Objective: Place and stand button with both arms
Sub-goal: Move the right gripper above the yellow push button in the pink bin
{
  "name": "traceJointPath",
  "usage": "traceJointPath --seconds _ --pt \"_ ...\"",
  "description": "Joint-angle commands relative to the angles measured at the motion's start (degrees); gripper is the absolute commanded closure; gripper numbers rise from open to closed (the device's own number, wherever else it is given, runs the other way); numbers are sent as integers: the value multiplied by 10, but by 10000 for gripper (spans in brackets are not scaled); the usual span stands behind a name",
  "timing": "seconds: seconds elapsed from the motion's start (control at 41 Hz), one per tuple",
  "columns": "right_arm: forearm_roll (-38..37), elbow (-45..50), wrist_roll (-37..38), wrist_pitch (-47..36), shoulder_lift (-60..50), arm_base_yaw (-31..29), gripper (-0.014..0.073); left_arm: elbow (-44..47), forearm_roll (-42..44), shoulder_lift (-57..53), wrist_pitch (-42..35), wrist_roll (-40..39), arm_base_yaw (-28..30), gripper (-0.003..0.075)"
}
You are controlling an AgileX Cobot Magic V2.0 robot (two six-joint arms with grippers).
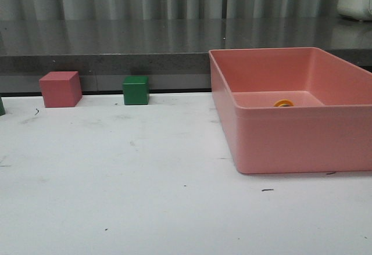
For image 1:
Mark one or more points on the yellow push button switch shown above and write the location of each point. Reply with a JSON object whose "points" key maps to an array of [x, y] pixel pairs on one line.
{"points": [[284, 103]]}

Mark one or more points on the green cube near bin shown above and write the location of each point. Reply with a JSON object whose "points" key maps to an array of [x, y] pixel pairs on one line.
{"points": [[136, 90]]}

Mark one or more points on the dark grey stone counter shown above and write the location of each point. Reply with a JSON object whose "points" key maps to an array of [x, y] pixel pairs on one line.
{"points": [[173, 54]]}

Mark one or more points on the pink cube by counter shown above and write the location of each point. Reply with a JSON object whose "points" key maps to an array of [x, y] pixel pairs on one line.
{"points": [[61, 89]]}

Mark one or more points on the pink plastic bin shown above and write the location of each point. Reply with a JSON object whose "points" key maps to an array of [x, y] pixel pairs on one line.
{"points": [[327, 130]]}

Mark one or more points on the green cube on left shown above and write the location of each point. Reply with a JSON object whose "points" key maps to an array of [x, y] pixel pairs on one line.
{"points": [[2, 109]]}

